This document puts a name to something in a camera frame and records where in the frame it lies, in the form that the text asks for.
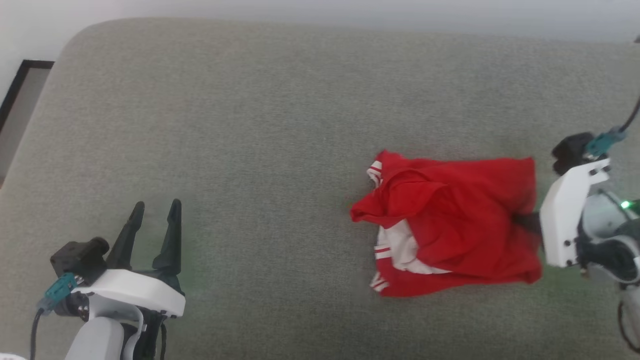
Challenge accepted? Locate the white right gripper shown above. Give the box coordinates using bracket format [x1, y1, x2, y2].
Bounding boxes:
[512, 158, 612, 269]

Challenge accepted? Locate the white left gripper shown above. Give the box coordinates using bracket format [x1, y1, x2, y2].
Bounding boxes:
[75, 198, 186, 319]

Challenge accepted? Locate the red and white shirt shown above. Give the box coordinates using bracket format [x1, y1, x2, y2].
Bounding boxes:
[349, 149, 544, 299]

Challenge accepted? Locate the grey-green fabric sofa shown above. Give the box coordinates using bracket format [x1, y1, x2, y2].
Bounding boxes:
[0, 17, 640, 360]

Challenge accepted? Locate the black framed panel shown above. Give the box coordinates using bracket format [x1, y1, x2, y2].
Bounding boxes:
[0, 59, 55, 187]

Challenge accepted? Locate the teal left camera connector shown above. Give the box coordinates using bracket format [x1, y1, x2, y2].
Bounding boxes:
[37, 272, 79, 314]

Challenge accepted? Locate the teal camera connector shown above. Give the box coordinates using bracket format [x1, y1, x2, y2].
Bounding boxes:
[584, 127, 629, 157]
[37, 272, 79, 314]

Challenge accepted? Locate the teal right camera connector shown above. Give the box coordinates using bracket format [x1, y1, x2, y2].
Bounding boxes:
[584, 127, 629, 157]

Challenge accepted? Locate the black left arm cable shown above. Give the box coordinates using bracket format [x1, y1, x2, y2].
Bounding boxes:
[29, 307, 47, 360]

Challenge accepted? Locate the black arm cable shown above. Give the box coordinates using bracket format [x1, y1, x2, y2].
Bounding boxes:
[29, 307, 47, 360]
[619, 94, 640, 135]

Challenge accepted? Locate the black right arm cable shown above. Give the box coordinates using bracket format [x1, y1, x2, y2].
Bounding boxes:
[619, 94, 640, 135]

